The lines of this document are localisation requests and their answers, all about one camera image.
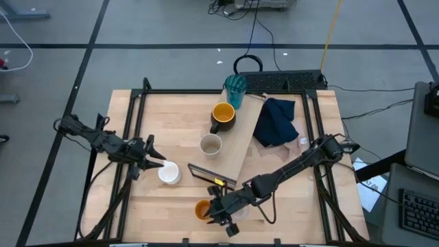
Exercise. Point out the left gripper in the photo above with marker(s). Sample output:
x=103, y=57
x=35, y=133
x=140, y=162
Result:
x=139, y=152

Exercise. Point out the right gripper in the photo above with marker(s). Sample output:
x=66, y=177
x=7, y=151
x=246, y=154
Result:
x=229, y=204

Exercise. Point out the orange cup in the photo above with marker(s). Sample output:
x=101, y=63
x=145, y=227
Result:
x=199, y=210

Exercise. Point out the white mug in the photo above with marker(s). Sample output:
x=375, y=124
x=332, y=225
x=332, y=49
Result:
x=169, y=173

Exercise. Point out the clear plastic measuring cup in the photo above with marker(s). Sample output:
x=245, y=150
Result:
x=244, y=214

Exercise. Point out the cream tapered cup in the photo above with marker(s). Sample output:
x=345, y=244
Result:
x=211, y=145

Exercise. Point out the black mug with yellow inside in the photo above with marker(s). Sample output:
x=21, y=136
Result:
x=223, y=118

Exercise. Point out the teal plastic tumbler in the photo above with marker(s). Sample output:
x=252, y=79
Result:
x=236, y=91

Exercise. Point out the navy blue cloth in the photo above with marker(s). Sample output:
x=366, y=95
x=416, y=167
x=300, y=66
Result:
x=276, y=120

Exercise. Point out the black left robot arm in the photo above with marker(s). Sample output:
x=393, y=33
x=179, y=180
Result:
x=103, y=142

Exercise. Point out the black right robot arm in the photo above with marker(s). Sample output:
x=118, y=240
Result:
x=295, y=164

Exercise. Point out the black grille computer case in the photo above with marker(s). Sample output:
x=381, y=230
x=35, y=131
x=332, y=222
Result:
x=274, y=80

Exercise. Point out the black chair caster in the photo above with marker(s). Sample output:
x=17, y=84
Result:
x=3, y=139

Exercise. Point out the white paper sheet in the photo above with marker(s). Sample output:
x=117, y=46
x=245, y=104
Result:
x=372, y=195

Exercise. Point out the grey metal desk foot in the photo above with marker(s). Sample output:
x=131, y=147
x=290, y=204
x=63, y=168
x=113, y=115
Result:
x=8, y=99
x=27, y=15

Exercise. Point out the black desk leg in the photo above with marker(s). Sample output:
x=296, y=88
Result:
x=380, y=166

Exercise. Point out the grey desk with keyboard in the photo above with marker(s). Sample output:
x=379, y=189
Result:
x=391, y=206

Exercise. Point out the small red object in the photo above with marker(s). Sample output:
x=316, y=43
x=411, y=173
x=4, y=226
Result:
x=2, y=63

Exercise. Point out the black keyboard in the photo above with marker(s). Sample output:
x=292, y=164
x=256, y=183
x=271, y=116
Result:
x=420, y=214

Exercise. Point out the grey desk top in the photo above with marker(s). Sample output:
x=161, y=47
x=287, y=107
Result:
x=420, y=137

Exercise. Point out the black desk device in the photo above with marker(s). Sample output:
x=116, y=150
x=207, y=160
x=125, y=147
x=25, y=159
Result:
x=432, y=103

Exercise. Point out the wooden shelf with black frame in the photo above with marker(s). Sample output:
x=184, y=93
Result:
x=236, y=144

